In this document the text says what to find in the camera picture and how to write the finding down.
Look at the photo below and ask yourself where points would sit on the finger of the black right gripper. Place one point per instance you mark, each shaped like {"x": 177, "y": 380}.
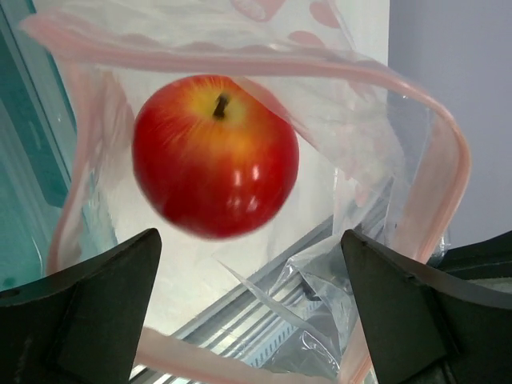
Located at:
{"x": 483, "y": 260}

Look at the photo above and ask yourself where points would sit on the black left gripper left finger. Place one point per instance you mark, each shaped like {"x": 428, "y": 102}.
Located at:
{"x": 81, "y": 324}

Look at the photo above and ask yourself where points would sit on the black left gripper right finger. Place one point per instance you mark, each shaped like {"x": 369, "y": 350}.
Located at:
{"x": 419, "y": 324}

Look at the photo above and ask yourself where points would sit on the clear pink zip top bag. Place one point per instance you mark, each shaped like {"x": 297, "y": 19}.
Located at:
{"x": 377, "y": 151}

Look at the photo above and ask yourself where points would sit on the red yellow fake apple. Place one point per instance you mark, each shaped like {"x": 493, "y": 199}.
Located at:
{"x": 215, "y": 157}

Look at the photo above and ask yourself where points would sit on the blue transparent plastic tray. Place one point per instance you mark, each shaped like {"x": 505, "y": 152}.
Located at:
{"x": 38, "y": 141}

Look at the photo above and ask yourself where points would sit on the aluminium mounting rail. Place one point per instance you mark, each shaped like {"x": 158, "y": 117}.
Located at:
{"x": 218, "y": 303}

